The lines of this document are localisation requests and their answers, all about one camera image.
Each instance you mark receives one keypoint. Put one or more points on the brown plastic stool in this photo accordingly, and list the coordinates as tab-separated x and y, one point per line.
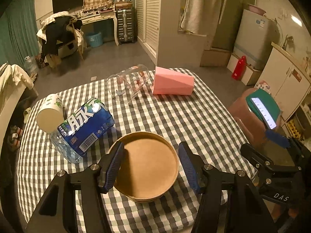
252	127

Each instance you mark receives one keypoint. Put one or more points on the white desk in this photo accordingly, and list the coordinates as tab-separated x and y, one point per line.
103	16

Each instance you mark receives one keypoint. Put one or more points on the large water jug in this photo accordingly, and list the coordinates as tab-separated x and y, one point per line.
31	66

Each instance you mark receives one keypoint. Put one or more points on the red thermos bottle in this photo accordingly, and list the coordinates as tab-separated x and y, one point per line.
240	68

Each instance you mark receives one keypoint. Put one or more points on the teal curtain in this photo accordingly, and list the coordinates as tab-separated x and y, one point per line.
18	31

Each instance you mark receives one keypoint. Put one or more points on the white louvered wardrobe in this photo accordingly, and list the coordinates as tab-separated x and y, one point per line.
162	38

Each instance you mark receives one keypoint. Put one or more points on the sneaker pair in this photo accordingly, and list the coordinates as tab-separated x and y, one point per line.
14	138

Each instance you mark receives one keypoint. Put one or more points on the lit smartphone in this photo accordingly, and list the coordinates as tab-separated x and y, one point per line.
267	118

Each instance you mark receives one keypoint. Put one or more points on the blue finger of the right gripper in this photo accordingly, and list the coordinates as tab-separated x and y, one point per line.
262	163
277	138

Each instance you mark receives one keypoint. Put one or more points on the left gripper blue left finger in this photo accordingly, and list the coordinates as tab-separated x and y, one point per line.
110	165

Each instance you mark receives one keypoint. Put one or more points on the black monitor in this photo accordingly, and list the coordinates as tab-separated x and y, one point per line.
65	5

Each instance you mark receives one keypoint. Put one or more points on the pink faceted cup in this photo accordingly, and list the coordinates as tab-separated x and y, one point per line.
170	82

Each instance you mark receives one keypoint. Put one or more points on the blue label water bottle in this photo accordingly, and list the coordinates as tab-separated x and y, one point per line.
82	129

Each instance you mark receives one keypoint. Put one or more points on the pink basin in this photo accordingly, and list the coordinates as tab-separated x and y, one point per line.
256	9

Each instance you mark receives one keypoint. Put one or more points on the hanging white towel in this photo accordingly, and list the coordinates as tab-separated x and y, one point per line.
200	17

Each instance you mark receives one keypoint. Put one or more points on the green slipper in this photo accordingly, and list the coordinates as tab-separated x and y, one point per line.
26	114

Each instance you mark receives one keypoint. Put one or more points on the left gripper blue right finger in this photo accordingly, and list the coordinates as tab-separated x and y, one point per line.
194	168

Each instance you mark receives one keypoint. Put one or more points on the white cabinet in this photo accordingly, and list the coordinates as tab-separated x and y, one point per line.
287	81

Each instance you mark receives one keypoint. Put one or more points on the black suitcase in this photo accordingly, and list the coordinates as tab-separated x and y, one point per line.
126	25

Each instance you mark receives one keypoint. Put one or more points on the wooden chair with clothes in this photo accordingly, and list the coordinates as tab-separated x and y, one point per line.
58	31

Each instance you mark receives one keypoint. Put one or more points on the white small fridge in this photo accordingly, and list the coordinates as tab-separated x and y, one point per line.
254	39

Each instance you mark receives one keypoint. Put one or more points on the white green paper cup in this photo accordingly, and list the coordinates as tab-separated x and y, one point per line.
50	114

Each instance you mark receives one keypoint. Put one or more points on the green notebook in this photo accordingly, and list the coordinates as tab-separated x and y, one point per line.
268	102

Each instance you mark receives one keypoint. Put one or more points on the blue laundry basket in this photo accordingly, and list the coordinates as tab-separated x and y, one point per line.
94	39

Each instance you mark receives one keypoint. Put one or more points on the checkered tablecloth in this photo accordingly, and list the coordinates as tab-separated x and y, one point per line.
200	119

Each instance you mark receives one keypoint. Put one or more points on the clear glass cup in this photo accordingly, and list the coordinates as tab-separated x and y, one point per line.
125	85

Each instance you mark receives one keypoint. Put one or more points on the bed with bedding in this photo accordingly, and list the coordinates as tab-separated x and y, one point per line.
14	81

